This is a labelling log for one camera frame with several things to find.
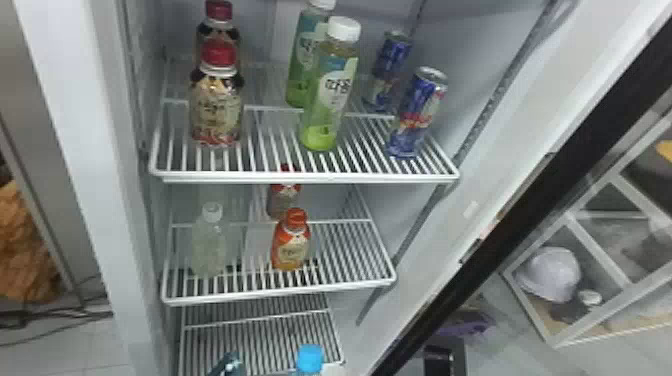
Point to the green bottle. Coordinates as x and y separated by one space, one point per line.
328 89
304 52

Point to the blue can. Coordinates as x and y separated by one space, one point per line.
416 113
387 71

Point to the clear bottle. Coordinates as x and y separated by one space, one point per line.
208 244

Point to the red cap brown bottle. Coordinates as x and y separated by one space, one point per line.
216 100
218 23

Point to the blue cap bottle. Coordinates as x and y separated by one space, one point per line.
310 360

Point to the fridge door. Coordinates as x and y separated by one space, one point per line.
551 184

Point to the white fridge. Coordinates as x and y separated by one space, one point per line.
94 157

